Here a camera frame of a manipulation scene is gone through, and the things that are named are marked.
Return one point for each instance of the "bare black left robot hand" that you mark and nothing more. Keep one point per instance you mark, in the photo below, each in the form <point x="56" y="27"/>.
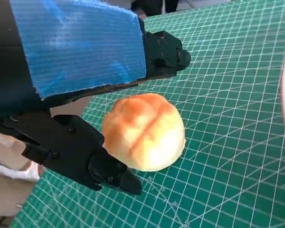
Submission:
<point x="80" y="47"/>

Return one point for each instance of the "round toy bread bun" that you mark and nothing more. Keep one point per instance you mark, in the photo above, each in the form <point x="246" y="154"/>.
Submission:
<point x="145" y="133"/>

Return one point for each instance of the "green cutting mat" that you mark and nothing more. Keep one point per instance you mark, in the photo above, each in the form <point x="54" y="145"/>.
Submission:
<point x="228" y="118"/>

